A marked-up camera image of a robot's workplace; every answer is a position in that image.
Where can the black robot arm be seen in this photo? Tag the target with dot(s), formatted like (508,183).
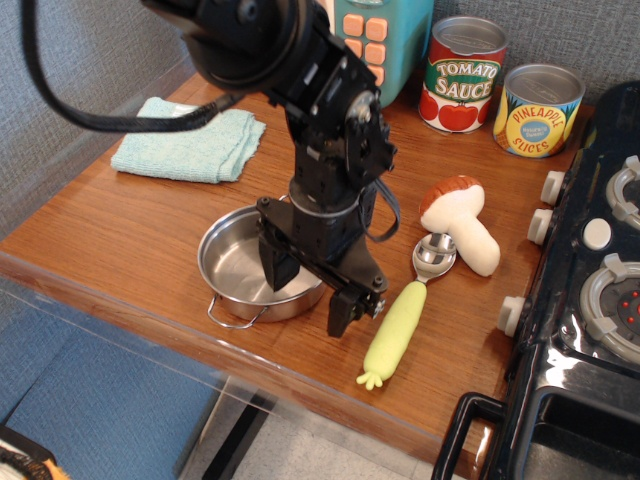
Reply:
(286,51)

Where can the light blue folded cloth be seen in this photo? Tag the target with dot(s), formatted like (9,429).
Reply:
(214,153)

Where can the small stainless steel pot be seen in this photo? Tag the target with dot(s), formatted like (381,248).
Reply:
(229,262)

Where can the plush toy mushroom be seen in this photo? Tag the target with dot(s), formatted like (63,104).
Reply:
(452,207)

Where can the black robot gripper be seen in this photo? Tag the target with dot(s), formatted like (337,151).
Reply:
(332,246)

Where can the black toy stove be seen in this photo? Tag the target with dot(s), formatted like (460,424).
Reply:
(572,405)

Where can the tomato sauce can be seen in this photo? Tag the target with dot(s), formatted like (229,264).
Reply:
(465,58)

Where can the pineapple slices can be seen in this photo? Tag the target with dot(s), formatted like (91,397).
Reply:
(538,107)

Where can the orange object bottom corner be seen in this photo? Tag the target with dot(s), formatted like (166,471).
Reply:
(16,464)

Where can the spoon with green handle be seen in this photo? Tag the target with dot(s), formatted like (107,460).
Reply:
(433,256)

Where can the teal toy microwave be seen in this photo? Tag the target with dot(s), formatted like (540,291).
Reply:
(389,36)

